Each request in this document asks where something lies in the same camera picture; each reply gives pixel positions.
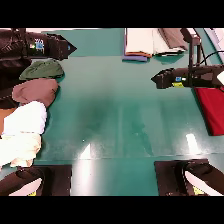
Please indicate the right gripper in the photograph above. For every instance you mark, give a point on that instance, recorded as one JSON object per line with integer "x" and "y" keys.
{"x": 166, "y": 78}

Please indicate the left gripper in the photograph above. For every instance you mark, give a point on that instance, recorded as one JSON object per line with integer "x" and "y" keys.
{"x": 56, "y": 47}

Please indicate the green garment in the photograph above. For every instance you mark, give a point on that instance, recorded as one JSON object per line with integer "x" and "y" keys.
{"x": 42, "y": 69}

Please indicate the white garment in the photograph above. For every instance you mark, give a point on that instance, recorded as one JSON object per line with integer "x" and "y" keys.
{"x": 139, "y": 40}
{"x": 26, "y": 118}
{"x": 160, "y": 46}

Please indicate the orange garment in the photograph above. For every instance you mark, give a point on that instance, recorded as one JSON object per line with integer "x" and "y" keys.
{"x": 140, "y": 54}

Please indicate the purple garment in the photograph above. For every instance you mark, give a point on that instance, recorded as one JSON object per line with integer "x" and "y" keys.
{"x": 133, "y": 58}

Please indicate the grey garment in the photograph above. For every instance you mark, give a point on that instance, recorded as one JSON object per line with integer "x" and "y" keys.
{"x": 174, "y": 37}

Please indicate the brown garment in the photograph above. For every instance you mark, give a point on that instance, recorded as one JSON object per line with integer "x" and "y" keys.
{"x": 35, "y": 90}

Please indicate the red garment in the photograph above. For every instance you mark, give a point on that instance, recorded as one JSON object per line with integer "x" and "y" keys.
{"x": 213, "y": 108}

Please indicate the cream garment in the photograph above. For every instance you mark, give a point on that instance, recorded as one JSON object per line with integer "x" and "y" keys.
{"x": 20, "y": 148}

